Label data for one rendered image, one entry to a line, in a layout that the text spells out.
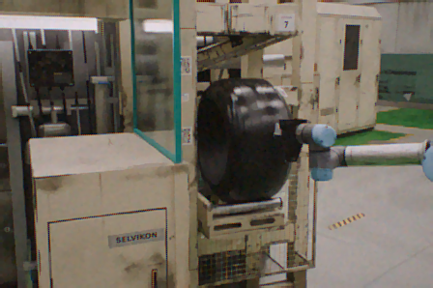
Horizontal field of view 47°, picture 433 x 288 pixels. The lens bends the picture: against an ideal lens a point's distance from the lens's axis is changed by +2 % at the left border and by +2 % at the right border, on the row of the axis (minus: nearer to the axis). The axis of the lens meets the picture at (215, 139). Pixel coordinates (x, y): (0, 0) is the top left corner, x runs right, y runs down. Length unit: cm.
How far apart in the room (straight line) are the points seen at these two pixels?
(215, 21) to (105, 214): 126
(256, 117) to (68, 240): 95
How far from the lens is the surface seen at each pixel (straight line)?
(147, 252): 138
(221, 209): 208
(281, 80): 647
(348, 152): 179
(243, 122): 193
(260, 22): 241
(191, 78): 201
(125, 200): 132
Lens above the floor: 158
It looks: 11 degrees down
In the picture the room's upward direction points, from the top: straight up
